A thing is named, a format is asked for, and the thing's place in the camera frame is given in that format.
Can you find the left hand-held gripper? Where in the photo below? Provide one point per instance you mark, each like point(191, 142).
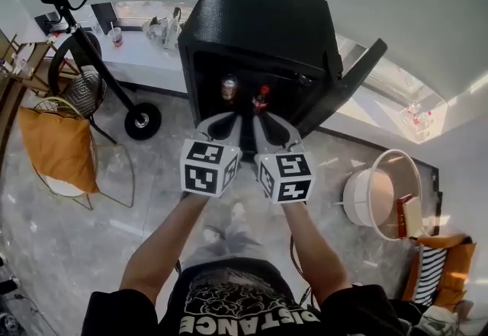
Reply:
point(206, 174)

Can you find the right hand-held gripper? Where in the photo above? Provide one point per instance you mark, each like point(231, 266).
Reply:
point(289, 178)

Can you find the cola bottle red cap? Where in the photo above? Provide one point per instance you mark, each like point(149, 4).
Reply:
point(261, 102)

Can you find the orange drink can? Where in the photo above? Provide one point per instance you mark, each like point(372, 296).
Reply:
point(229, 88)

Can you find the black cabinet fridge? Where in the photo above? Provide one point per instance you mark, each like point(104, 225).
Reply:
point(259, 14)

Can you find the person's right forearm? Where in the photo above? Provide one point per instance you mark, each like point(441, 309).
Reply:
point(316, 250)

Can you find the person's left forearm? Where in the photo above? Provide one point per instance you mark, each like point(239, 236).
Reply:
point(160, 250)

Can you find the black coat rack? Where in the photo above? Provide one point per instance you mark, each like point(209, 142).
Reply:
point(152, 128)

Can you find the person's right white shoe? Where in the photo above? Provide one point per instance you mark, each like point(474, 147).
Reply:
point(238, 212)

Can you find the white window ledge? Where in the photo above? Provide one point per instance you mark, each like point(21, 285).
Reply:
point(152, 64)

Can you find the white round tub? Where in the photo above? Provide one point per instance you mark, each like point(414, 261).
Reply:
point(358, 197)

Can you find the white patterned bag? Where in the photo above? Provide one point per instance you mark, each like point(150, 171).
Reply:
point(162, 29)

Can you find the person's grey trousers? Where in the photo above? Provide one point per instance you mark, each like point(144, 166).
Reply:
point(228, 247)

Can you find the clear red-label bottle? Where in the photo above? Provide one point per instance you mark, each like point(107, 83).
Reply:
point(425, 117)
point(408, 119)

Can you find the plastic cup with straw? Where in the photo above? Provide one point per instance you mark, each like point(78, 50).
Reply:
point(115, 37)

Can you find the dark wicker chair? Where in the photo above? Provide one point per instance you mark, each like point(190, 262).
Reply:
point(85, 87)

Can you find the red book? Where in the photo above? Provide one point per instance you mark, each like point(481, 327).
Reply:
point(400, 216)

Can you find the cream book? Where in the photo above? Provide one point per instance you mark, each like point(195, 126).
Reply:
point(415, 216)

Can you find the orange cushion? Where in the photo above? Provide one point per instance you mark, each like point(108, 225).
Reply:
point(57, 148)

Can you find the person's black printed t-shirt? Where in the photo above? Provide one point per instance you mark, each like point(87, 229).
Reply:
point(236, 304)

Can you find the wooden shelf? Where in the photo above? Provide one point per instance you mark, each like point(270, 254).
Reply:
point(26, 68)

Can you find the striped cushion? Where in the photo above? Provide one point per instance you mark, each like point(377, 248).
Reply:
point(431, 277)

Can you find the orange armchair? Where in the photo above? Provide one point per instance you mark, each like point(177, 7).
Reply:
point(461, 273)

